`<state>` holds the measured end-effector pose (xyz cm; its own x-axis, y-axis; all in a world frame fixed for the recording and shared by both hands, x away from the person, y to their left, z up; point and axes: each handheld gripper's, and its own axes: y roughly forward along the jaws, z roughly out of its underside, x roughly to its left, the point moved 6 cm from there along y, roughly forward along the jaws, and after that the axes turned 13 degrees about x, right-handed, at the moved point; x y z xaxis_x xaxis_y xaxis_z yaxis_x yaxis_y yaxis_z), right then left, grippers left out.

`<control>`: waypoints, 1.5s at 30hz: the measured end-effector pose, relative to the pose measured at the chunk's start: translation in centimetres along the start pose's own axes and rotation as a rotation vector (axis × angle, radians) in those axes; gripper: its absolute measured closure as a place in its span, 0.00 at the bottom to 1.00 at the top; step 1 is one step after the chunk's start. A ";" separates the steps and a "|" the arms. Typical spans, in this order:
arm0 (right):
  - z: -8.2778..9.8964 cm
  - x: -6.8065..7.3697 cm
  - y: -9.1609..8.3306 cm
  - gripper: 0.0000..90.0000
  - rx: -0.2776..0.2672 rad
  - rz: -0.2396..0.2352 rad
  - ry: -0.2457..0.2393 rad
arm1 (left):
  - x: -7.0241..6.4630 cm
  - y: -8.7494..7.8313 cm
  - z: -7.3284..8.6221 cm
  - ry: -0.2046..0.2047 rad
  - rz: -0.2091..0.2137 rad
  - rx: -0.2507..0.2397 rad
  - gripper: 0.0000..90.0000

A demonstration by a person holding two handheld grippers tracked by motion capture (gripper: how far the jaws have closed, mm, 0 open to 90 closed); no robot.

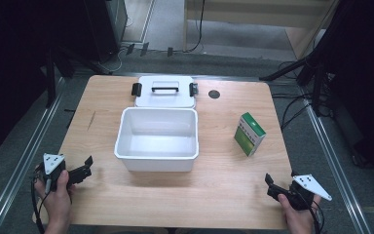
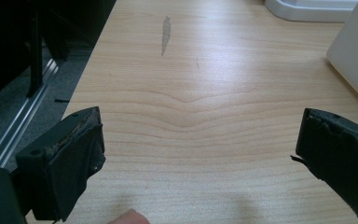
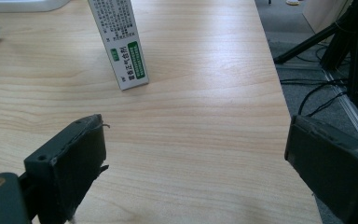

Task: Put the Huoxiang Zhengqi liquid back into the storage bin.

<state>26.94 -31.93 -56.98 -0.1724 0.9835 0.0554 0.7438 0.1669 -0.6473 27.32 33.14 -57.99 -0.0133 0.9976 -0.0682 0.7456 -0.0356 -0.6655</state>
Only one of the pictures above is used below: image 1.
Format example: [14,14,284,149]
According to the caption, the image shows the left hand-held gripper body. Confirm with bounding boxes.
[41,153,81,193]

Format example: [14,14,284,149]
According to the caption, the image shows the white floor cable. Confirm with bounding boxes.
[96,15,134,74]

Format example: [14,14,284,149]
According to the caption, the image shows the green and white carton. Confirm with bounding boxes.
[233,111,268,158]

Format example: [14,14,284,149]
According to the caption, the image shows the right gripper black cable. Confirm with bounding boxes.
[300,191,326,234]

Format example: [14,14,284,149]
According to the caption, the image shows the person's right hand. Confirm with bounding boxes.
[277,192,322,234]

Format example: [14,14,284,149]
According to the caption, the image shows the black cabinet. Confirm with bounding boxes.
[83,0,129,63]

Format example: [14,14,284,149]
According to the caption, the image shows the white lid with black handle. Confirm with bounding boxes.
[131,75,200,109]

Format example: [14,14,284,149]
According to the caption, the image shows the white plastic storage box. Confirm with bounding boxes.
[113,106,200,173]

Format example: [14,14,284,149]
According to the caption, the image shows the light wooden furniture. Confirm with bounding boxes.
[182,0,340,60]

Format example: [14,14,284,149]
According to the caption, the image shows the black floor cables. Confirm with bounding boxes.
[271,59,335,132]

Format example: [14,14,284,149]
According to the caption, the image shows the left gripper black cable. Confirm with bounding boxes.
[29,167,53,234]

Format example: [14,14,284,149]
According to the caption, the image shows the person's left hand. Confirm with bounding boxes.
[33,168,76,226]

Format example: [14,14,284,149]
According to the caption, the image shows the black curtain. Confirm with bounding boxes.
[0,0,91,161]
[316,0,374,181]

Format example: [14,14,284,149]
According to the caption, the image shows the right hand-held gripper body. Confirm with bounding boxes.
[284,174,333,212]

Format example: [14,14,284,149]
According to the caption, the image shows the black tripod stand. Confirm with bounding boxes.
[258,53,332,117]
[42,43,113,109]

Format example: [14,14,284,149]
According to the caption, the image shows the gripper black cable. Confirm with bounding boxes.
[300,191,326,234]
[29,167,53,234]

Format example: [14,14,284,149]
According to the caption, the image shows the metal floor rail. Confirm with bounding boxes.
[0,77,68,234]
[299,87,374,234]

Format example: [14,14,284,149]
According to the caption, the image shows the black hanging cable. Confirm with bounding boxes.
[184,0,206,54]

